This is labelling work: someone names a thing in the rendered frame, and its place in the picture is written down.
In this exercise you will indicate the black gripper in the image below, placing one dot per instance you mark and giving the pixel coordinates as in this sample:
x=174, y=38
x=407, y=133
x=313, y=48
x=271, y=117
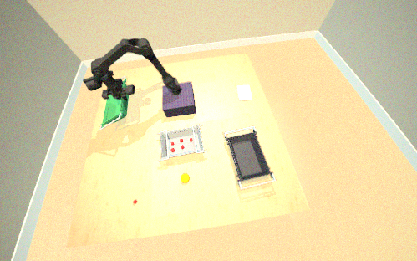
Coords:
x=117, y=92

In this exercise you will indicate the yellow short cylinder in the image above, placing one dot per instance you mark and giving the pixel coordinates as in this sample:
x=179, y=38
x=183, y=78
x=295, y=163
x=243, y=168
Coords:
x=185, y=178

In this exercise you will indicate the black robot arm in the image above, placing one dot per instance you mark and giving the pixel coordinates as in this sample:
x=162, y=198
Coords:
x=102, y=74

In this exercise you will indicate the green plastic tray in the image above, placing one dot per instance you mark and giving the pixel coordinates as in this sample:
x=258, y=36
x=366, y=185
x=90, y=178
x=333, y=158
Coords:
x=115, y=109

